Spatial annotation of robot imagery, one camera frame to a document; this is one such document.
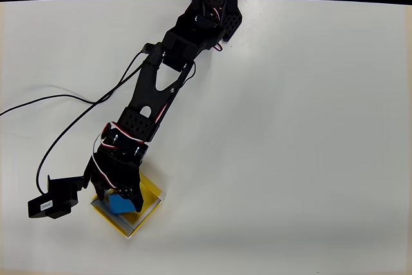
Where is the blue cube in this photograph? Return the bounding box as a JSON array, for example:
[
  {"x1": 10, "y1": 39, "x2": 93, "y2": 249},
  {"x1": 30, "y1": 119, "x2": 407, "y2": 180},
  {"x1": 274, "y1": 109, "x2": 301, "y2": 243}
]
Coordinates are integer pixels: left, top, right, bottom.
[{"x1": 107, "y1": 193, "x2": 138, "y2": 216}]

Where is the yellow open box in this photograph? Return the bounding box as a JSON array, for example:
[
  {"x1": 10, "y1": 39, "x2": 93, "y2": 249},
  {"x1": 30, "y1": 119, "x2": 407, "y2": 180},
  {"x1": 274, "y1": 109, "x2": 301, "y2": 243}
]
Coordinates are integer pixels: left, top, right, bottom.
[{"x1": 89, "y1": 171, "x2": 169, "y2": 241}]

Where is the white red servo wire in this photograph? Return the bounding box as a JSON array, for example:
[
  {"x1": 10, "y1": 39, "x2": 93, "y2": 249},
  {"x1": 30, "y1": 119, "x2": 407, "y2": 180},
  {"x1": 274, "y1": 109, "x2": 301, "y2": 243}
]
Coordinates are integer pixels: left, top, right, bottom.
[{"x1": 92, "y1": 121, "x2": 147, "y2": 192}]

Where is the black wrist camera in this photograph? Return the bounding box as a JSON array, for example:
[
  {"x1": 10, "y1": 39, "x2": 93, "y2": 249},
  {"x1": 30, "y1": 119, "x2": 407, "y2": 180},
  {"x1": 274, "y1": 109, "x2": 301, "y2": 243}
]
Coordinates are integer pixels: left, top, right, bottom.
[{"x1": 26, "y1": 174, "x2": 87, "y2": 222}]

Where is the black camera cable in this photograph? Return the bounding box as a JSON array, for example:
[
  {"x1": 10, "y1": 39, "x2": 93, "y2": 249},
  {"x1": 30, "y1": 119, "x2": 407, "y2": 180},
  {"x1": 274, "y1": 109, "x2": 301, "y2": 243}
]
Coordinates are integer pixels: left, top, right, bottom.
[{"x1": 35, "y1": 59, "x2": 149, "y2": 195}]

